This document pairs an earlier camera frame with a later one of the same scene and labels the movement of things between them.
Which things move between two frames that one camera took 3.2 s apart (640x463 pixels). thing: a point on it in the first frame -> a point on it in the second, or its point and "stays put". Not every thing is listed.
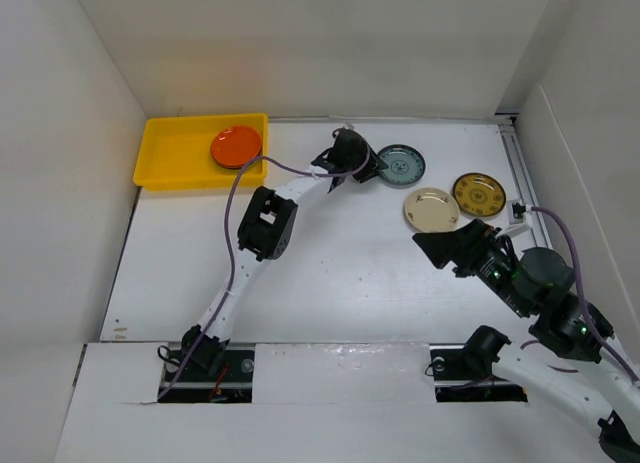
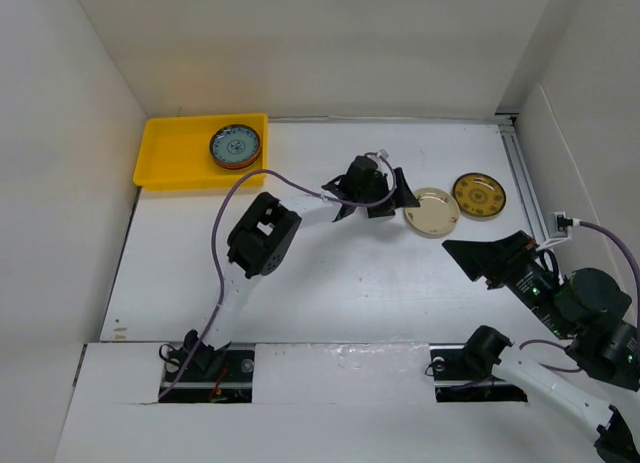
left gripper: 374,167 -> 402,199
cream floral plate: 432,210 stays put
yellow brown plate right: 479,195 stays put
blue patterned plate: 406,165 -> 235,144
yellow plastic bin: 175,153 stays put
